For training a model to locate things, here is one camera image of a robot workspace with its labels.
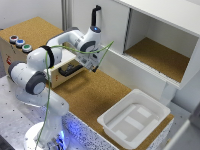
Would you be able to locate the black door handle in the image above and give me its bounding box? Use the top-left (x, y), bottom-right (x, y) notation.
top-left (90, 4), bottom-right (103, 28)

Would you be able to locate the white sliding door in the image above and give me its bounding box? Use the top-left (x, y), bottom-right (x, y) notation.
top-left (71, 0), bottom-right (132, 57)

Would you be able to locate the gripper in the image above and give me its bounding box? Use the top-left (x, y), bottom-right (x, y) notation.
top-left (75, 49), bottom-right (102, 73)

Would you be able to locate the blue button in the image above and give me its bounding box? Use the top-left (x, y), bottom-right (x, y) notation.
top-left (15, 38), bottom-right (26, 49)

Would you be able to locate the wooden drawer box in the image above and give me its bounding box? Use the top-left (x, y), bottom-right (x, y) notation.
top-left (0, 16), bottom-right (86, 90)

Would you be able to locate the green button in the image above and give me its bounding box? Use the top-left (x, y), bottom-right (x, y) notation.
top-left (21, 43), bottom-right (33, 54)

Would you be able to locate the white plastic box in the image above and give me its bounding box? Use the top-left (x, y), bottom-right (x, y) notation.
top-left (96, 88), bottom-right (172, 150)

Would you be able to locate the green cable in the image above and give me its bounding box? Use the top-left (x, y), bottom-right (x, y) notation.
top-left (34, 40), bottom-right (115, 150)

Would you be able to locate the red button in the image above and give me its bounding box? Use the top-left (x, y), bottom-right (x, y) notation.
top-left (9, 34), bottom-right (19, 45)

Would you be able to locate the wooden drawer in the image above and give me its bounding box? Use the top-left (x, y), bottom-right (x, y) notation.
top-left (46, 49), bottom-right (87, 90)

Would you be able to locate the white cabinet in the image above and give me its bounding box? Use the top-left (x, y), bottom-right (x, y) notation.
top-left (71, 0), bottom-right (200, 108)

